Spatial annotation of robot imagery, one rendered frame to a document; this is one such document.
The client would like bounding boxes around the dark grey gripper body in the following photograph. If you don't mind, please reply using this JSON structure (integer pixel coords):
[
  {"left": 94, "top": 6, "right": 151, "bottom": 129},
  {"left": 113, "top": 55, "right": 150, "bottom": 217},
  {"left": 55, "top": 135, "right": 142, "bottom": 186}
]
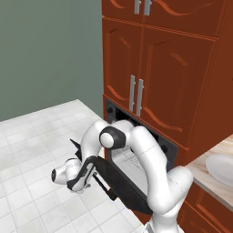
[{"left": 75, "top": 148, "right": 87, "bottom": 164}]

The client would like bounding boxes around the grey oven rack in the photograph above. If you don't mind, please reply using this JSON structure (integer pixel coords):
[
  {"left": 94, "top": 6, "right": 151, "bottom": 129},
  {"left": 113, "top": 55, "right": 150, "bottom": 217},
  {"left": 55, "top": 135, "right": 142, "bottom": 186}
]
[{"left": 112, "top": 146, "right": 150, "bottom": 196}]

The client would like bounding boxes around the black oven door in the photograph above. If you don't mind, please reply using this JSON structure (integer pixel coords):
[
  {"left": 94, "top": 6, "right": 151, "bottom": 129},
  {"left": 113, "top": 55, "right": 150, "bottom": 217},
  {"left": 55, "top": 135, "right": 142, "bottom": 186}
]
[{"left": 90, "top": 155, "right": 154, "bottom": 217}]

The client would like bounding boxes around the narrow red-brown cupboard door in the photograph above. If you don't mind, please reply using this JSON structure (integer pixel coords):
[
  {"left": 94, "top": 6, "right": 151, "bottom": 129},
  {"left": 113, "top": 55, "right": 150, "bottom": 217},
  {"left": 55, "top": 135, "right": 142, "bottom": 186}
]
[{"left": 102, "top": 18, "right": 144, "bottom": 117}]

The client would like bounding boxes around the wide red-brown cupboard door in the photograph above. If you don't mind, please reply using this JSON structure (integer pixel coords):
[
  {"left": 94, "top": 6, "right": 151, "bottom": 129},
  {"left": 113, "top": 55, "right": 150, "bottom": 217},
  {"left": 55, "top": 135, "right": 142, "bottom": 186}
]
[{"left": 140, "top": 27, "right": 217, "bottom": 147}]

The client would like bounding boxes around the white plate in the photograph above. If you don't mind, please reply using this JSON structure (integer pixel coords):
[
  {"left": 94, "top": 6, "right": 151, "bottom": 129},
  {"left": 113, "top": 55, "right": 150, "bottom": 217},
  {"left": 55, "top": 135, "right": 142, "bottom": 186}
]
[{"left": 205, "top": 153, "right": 233, "bottom": 187}]

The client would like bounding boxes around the small red-brown cupboard door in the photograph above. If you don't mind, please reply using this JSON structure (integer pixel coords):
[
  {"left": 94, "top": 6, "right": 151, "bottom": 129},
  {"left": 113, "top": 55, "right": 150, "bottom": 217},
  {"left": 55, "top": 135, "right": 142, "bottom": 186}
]
[
  {"left": 142, "top": 0, "right": 229, "bottom": 38},
  {"left": 101, "top": 0, "right": 144, "bottom": 23}
]

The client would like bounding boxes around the red-brown base cupboard front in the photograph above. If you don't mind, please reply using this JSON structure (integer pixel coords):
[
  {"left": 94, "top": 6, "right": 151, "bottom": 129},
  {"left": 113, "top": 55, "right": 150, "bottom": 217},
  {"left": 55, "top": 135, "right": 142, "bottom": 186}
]
[{"left": 177, "top": 181, "right": 233, "bottom": 233}]

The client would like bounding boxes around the black oven door handle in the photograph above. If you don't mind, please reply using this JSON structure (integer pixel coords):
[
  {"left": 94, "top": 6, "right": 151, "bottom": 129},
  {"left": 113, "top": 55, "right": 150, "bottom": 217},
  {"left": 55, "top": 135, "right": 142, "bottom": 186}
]
[{"left": 92, "top": 173, "right": 118, "bottom": 202}]

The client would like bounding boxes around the silver cupboard handle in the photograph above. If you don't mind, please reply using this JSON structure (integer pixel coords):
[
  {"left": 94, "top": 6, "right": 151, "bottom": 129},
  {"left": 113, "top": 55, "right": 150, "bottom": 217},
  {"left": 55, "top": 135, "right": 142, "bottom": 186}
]
[
  {"left": 136, "top": 78, "right": 145, "bottom": 117},
  {"left": 143, "top": 0, "right": 153, "bottom": 16},
  {"left": 128, "top": 74, "right": 137, "bottom": 113},
  {"left": 134, "top": 0, "right": 142, "bottom": 15}
]

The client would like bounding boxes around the red-brown tall cupboard frame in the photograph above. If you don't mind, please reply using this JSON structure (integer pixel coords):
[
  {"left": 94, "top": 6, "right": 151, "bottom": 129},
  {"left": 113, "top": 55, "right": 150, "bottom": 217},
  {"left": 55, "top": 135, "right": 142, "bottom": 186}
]
[{"left": 101, "top": 0, "right": 233, "bottom": 167}]

